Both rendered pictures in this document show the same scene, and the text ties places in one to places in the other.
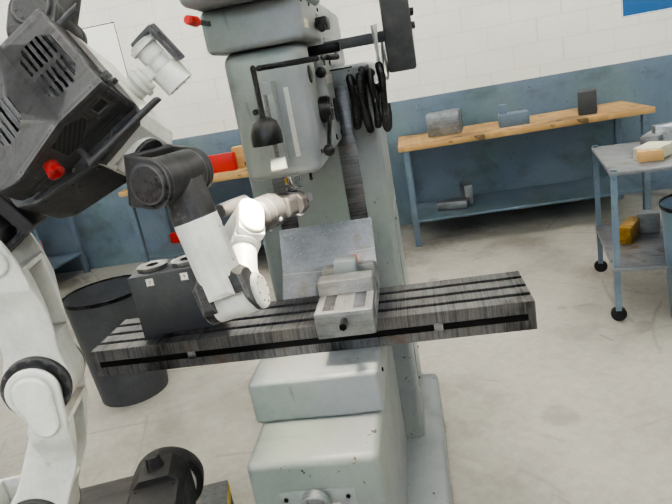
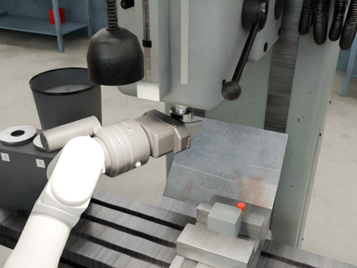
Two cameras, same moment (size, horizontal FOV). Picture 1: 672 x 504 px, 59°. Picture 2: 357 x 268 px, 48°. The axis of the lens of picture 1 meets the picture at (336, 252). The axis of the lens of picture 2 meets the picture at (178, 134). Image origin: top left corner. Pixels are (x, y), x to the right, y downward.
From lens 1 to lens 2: 0.92 m
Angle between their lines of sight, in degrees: 19
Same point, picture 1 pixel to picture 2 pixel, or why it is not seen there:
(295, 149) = (181, 73)
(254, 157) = not seen: hidden behind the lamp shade
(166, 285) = (22, 165)
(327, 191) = (246, 90)
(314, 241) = (215, 139)
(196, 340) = not seen: hidden behind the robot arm
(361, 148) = (303, 52)
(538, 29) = not seen: outside the picture
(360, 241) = (266, 158)
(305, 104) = (212, 7)
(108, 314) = (59, 102)
